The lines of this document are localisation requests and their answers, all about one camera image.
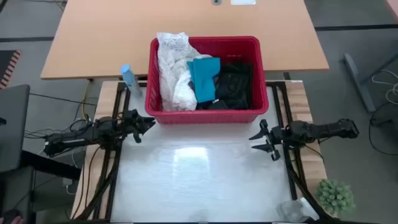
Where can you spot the grey desk grommet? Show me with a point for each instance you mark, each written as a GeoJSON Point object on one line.
{"type": "Point", "coordinates": [216, 2]}

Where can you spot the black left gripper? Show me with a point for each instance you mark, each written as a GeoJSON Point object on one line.
{"type": "Point", "coordinates": [132, 123]}

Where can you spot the white power adapter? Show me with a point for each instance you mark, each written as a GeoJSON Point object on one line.
{"type": "Point", "coordinates": [69, 185]}

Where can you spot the red plastic laundry basket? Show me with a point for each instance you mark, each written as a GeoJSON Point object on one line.
{"type": "Point", "coordinates": [205, 116]}

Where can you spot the pink desk corner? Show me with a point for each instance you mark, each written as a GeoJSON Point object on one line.
{"type": "Point", "coordinates": [393, 7]}

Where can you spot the blue garment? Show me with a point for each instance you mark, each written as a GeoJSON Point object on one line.
{"type": "Point", "coordinates": [203, 77]}

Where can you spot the spray bottle with blue cap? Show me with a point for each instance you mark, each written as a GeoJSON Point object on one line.
{"type": "Point", "coordinates": [130, 81]}

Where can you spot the person's hand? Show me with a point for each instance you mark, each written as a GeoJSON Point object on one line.
{"type": "Point", "coordinates": [17, 221]}

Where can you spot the black side table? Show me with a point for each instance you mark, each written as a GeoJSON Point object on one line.
{"type": "Point", "coordinates": [46, 165]}

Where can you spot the clear plastic cup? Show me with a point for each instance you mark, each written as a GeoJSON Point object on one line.
{"type": "Point", "coordinates": [293, 210]}

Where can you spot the small green potted plant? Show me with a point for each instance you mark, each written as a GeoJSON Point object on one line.
{"type": "Point", "coordinates": [335, 196]}

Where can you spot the white lace garment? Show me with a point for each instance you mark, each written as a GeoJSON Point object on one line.
{"type": "Point", "coordinates": [174, 68]}

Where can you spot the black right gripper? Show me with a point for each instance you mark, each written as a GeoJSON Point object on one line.
{"type": "Point", "coordinates": [278, 137]}

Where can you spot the grey computer monitor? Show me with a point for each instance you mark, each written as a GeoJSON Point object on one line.
{"type": "Point", "coordinates": [14, 127]}

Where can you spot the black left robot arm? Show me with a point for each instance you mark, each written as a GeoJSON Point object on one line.
{"type": "Point", "coordinates": [77, 137]}

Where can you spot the tan wooden desk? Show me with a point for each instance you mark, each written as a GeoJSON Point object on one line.
{"type": "Point", "coordinates": [93, 37]}

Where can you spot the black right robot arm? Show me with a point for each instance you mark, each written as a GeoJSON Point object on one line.
{"type": "Point", "coordinates": [326, 130]}

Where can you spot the white sheet on desk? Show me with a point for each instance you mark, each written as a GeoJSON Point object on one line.
{"type": "Point", "coordinates": [243, 2]}

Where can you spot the black metal table frame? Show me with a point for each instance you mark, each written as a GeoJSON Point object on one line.
{"type": "Point", "coordinates": [290, 180]}

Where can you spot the black garment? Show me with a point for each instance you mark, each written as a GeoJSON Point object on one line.
{"type": "Point", "coordinates": [234, 87]}

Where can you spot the black orange striped mat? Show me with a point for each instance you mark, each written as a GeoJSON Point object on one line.
{"type": "Point", "coordinates": [7, 68]}

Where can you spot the grey metal desk leg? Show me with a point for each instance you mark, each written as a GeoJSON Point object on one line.
{"type": "Point", "coordinates": [357, 81]}

